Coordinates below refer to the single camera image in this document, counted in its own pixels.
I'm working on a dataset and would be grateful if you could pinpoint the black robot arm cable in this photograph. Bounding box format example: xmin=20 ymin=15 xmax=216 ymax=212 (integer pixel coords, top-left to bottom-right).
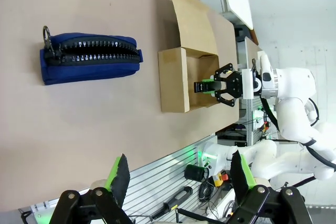
xmin=259 ymin=97 xmax=336 ymax=171

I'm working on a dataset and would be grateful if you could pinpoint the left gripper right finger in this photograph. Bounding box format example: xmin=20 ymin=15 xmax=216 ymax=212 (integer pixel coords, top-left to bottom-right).
xmin=228 ymin=150 xmax=316 ymax=224

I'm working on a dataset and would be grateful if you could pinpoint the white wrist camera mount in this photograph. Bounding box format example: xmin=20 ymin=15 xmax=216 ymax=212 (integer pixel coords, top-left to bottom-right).
xmin=242 ymin=68 xmax=255 ymax=100

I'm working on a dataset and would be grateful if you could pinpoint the brown cardboard box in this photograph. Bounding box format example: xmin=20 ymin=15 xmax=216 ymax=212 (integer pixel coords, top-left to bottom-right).
xmin=157 ymin=0 xmax=221 ymax=113

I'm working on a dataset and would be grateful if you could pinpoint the black cylinder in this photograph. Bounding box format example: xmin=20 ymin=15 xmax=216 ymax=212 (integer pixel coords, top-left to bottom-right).
xmin=184 ymin=164 xmax=208 ymax=182

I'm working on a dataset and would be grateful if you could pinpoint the black handheld tool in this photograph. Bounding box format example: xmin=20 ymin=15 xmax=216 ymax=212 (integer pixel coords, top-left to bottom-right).
xmin=151 ymin=186 xmax=194 ymax=220

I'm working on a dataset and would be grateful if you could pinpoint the slotted aluminium mounting plate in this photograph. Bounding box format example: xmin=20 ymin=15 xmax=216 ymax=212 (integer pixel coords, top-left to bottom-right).
xmin=18 ymin=134 xmax=237 ymax=224

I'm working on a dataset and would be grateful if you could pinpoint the aluminium profile frame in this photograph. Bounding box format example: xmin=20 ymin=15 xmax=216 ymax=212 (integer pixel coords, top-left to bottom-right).
xmin=245 ymin=99 xmax=264 ymax=146

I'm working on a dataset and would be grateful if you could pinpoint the wooden workbench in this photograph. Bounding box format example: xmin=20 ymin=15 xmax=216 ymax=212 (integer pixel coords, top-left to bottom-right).
xmin=244 ymin=37 xmax=265 ymax=55

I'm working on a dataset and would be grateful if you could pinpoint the yellow emergency stop button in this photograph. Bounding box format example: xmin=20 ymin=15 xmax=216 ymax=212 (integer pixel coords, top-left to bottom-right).
xmin=213 ymin=172 xmax=229 ymax=187

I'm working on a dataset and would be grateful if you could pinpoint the blue zipper pouch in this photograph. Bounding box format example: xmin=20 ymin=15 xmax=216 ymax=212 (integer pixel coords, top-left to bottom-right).
xmin=39 ymin=25 xmax=144 ymax=86

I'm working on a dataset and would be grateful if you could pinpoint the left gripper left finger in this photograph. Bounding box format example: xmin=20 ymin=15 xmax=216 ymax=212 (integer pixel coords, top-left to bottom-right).
xmin=51 ymin=153 xmax=132 ymax=224

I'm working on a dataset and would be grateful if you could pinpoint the black coiled cable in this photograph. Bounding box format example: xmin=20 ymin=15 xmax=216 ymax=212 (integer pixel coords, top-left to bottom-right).
xmin=198 ymin=179 xmax=219 ymax=201

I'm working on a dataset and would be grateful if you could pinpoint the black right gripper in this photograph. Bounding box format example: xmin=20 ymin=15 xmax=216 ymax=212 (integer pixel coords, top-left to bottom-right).
xmin=194 ymin=62 xmax=243 ymax=108

